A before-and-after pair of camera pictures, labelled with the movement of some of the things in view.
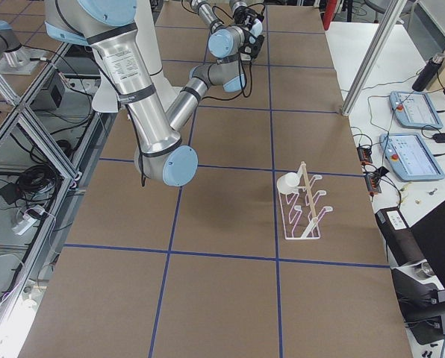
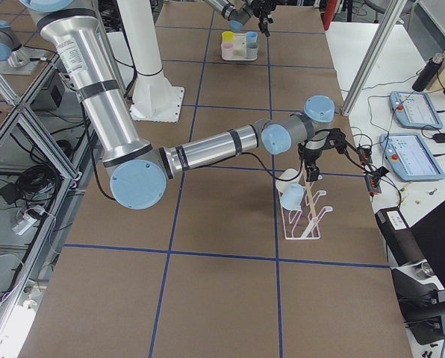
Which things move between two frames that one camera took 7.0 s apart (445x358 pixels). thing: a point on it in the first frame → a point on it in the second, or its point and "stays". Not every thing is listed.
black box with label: x=402 y=241 stays
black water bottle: x=428 y=72 stays
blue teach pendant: x=414 y=110 stays
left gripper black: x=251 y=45 → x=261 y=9
